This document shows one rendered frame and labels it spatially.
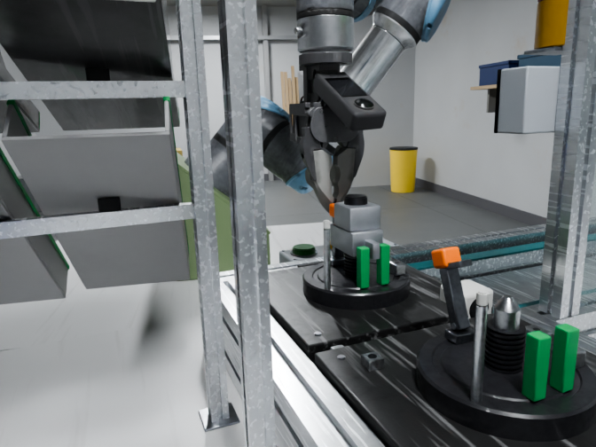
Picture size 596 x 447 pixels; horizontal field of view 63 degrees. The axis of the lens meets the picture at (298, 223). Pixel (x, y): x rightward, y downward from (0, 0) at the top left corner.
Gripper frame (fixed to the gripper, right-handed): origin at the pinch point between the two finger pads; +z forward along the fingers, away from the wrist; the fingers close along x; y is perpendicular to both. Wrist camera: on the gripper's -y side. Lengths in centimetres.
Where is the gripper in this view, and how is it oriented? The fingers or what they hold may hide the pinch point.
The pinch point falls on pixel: (333, 204)
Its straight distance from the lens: 67.3
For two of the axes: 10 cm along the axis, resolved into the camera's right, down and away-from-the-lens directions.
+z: 0.3, 9.7, 2.3
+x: -9.3, 1.1, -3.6
